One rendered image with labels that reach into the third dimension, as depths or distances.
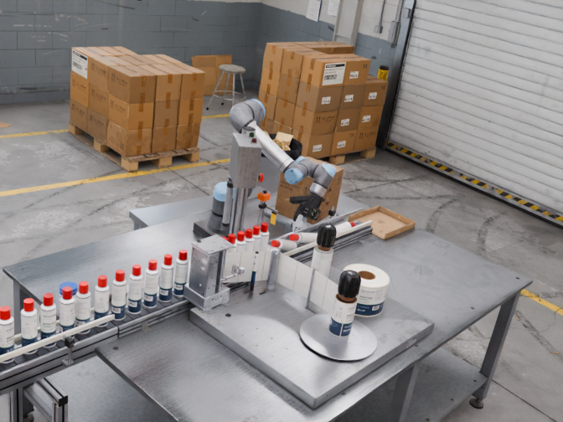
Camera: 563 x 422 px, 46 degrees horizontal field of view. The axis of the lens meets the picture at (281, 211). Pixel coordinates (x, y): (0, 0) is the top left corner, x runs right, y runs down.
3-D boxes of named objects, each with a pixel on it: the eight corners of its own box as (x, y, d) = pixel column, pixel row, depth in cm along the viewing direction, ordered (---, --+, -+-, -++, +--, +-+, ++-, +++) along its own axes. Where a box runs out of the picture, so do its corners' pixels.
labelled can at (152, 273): (148, 311, 263) (152, 265, 255) (140, 304, 266) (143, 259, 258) (158, 306, 267) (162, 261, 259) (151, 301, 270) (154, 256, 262)
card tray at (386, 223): (384, 239, 366) (385, 234, 365) (347, 222, 381) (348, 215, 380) (414, 228, 387) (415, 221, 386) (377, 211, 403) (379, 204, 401)
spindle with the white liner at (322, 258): (317, 291, 295) (329, 231, 283) (303, 283, 301) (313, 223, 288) (331, 285, 302) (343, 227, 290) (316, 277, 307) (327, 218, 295)
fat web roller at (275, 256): (270, 293, 288) (276, 255, 281) (262, 289, 291) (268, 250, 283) (277, 290, 291) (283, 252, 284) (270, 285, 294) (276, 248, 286)
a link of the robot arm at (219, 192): (206, 210, 334) (209, 185, 328) (220, 202, 345) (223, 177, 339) (227, 217, 329) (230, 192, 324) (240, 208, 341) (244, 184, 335)
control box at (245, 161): (234, 187, 284) (239, 146, 277) (228, 172, 299) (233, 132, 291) (257, 189, 287) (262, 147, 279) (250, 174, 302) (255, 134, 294)
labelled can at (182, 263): (178, 299, 274) (182, 254, 266) (170, 293, 277) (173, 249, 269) (188, 295, 278) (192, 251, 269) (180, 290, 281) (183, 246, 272)
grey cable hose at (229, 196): (224, 228, 296) (230, 184, 288) (219, 224, 298) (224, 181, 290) (230, 226, 299) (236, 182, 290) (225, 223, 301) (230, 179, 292)
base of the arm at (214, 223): (217, 236, 331) (219, 218, 327) (200, 223, 341) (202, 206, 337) (241, 230, 341) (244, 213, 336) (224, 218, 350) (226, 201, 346)
